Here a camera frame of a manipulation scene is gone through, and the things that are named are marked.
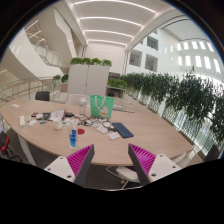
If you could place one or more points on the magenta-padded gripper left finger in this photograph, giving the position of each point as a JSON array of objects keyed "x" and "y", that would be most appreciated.
[{"x": 60, "y": 166}]

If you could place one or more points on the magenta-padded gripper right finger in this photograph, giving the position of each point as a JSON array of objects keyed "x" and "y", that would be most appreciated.
[{"x": 161, "y": 166}]

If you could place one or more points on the clear blue-labelled water bottle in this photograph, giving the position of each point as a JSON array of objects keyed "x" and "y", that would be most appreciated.
[{"x": 73, "y": 137}]

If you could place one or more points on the white swivel chair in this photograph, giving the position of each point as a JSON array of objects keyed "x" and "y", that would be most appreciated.
[{"x": 128, "y": 174}]

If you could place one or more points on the flat round red coaster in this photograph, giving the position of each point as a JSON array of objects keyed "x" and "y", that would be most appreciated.
[{"x": 81, "y": 131}]

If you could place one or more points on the white mug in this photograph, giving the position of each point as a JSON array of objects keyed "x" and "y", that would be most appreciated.
[{"x": 58, "y": 124}]

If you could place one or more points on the white computer mouse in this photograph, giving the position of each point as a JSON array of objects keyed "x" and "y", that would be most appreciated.
[{"x": 32, "y": 123}]

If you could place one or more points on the black notebook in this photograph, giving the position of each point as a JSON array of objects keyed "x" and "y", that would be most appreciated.
[{"x": 44, "y": 116}]

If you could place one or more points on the white printed card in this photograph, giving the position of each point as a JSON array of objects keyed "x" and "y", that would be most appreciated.
[{"x": 102, "y": 129}]

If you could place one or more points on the small white packet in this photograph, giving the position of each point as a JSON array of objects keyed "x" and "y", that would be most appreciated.
[{"x": 113, "y": 135}]

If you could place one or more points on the white power strip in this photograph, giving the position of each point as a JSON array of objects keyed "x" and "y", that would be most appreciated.
[{"x": 22, "y": 121}]

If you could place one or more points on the red and black chair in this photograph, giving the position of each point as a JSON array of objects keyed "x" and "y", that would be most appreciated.
[{"x": 4, "y": 143}]

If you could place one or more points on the clear spray bottle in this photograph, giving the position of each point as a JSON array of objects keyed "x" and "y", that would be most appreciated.
[{"x": 82, "y": 106}]

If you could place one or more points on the black office chair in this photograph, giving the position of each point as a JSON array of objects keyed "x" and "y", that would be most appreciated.
[{"x": 42, "y": 96}]

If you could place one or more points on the green cat-print tote bag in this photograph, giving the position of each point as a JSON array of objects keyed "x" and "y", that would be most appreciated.
[{"x": 102, "y": 106}]

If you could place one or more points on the row of green hedge plants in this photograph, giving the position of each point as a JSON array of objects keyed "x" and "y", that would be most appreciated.
[{"x": 186, "y": 96}]

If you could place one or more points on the white paper slip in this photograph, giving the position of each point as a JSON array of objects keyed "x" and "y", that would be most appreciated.
[{"x": 15, "y": 105}]

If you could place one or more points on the small planter with plants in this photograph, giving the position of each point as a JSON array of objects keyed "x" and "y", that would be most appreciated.
[{"x": 61, "y": 81}]

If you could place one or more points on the glass balcony railing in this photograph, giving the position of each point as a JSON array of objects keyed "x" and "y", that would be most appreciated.
[{"x": 20, "y": 88}]

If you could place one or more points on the low planter with green plants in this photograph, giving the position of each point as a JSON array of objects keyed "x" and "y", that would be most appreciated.
[{"x": 116, "y": 87}]

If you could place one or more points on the white cabinet with plants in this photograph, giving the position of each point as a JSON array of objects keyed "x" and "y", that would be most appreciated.
[{"x": 88, "y": 80}]

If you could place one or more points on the group of ceiling light strips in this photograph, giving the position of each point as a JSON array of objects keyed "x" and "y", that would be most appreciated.
[{"x": 108, "y": 32}]

